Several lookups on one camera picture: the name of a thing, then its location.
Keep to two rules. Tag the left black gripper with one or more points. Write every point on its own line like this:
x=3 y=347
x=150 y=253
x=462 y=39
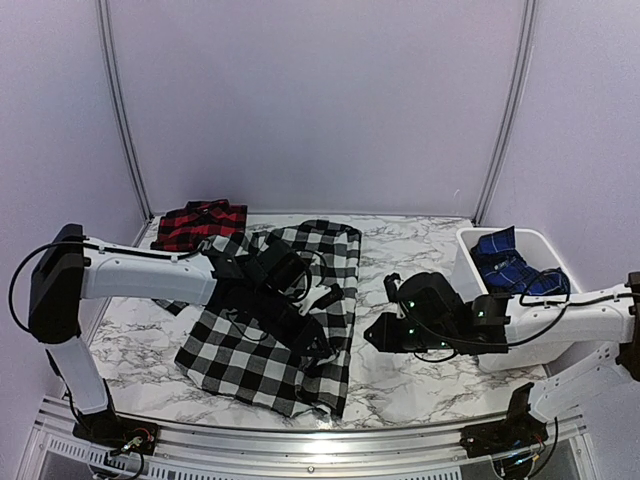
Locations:
x=302 y=338

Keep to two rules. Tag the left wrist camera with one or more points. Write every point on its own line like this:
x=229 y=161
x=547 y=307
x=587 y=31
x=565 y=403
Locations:
x=298 y=279

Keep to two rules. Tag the aluminium corner post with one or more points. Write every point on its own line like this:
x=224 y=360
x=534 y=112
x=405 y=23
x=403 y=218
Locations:
x=514 y=96
x=114 y=82

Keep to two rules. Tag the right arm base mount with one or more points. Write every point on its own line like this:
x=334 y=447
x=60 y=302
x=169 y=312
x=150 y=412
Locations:
x=519 y=429

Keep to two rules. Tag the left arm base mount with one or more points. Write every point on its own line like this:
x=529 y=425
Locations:
x=120 y=434

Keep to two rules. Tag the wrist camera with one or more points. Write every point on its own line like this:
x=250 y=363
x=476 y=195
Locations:
x=298 y=279
x=425 y=298

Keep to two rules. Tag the left aluminium corner post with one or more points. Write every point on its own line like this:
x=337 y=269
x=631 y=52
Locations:
x=114 y=82

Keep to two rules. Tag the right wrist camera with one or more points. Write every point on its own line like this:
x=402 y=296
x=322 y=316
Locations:
x=425 y=298

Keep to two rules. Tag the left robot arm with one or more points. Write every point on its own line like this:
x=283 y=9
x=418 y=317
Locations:
x=75 y=267

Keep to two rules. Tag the white plastic bin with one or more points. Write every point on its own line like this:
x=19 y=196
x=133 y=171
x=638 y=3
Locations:
x=469 y=284

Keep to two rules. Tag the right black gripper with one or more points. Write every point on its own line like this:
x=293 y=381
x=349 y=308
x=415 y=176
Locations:
x=387 y=341

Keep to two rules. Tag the black white plaid shirt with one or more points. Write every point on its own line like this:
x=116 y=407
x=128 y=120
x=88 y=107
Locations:
x=228 y=354

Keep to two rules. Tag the right aluminium corner post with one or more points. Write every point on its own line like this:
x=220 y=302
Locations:
x=514 y=96

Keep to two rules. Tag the red black plaid shirt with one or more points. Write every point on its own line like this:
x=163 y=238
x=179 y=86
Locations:
x=183 y=229

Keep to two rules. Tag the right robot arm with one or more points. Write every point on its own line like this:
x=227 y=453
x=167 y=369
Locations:
x=609 y=317

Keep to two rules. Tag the blue plaid shirt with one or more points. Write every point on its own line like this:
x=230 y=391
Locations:
x=504 y=270

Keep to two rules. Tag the aluminium front frame rail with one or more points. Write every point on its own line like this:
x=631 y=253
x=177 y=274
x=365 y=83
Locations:
x=191 y=451

